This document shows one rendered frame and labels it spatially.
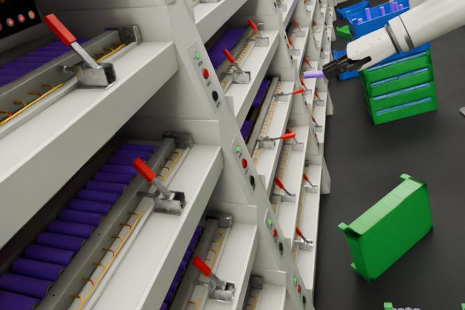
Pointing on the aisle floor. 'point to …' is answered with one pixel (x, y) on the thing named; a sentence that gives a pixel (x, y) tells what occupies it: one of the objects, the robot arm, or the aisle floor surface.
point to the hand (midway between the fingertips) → (331, 69)
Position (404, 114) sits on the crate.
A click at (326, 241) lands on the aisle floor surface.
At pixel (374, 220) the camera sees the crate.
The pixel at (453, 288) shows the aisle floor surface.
